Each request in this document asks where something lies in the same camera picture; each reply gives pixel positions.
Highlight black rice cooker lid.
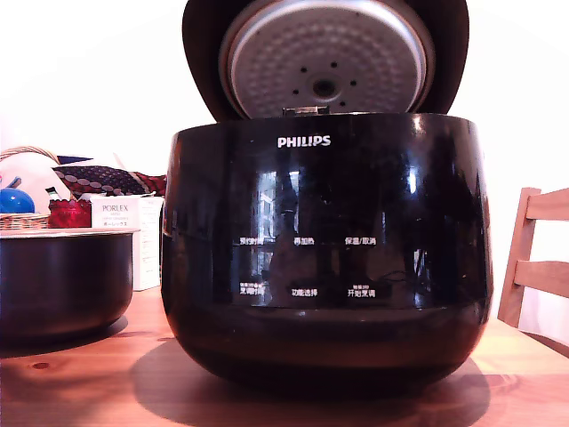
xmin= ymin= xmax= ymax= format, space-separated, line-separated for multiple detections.
xmin=181 ymin=0 xmax=470 ymax=121

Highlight black Philips rice cooker body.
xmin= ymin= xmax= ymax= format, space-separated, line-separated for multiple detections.
xmin=160 ymin=106 xmax=494 ymax=393

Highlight white Porlex box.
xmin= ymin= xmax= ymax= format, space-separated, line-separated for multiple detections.
xmin=90 ymin=196 xmax=165 ymax=292

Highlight dark dotted patterned cloth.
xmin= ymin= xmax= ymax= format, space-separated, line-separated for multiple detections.
xmin=52 ymin=155 xmax=167 ymax=198

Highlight red glass jar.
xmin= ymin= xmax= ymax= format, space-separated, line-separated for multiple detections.
xmin=47 ymin=198 xmax=93 ymax=230

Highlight black inner cooking pot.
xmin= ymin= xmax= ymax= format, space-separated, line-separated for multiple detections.
xmin=0 ymin=229 xmax=141 ymax=344

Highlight wooden chair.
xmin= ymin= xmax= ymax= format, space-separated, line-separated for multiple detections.
xmin=496 ymin=187 xmax=569 ymax=329

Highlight white cloth bag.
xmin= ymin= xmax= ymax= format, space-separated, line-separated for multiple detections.
xmin=0 ymin=154 xmax=72 ymax=214

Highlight woven wicker basket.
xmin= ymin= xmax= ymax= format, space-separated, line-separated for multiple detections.
xmin=0 ymin=145 xmax=76 ymax=231

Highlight blue ball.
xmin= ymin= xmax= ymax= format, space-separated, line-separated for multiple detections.
xmin=0 ymin=188 xmax=36 ymax=214

